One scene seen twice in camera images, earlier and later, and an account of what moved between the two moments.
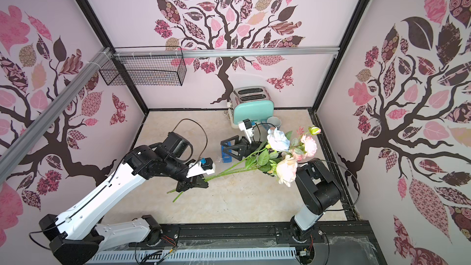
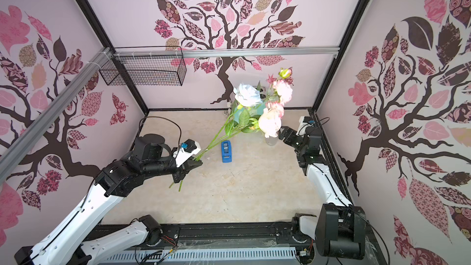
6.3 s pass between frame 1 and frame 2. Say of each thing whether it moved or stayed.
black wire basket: stayed
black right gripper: moved
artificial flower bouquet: moved
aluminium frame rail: stayed
